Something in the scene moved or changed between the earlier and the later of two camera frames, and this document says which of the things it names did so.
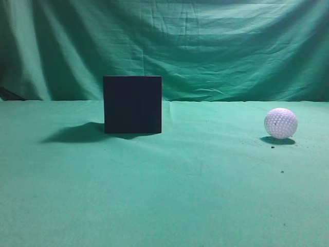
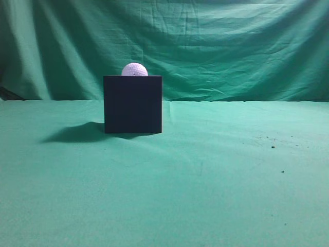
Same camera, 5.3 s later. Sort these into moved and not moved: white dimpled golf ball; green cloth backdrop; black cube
Moved: white dimpled golf ball
Not moved: black cube; green cloth backdrop
